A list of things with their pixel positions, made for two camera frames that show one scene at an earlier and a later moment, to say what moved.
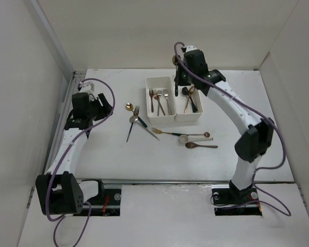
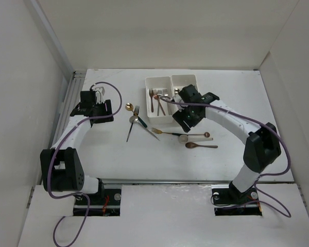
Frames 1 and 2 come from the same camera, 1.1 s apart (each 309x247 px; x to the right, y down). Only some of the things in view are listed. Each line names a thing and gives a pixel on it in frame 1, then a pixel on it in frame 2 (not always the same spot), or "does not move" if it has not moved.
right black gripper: (179, 68) -> (179, 117)
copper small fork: (151, 94) does not move
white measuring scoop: (184, 139) does not move
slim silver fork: (159, 93) does not move
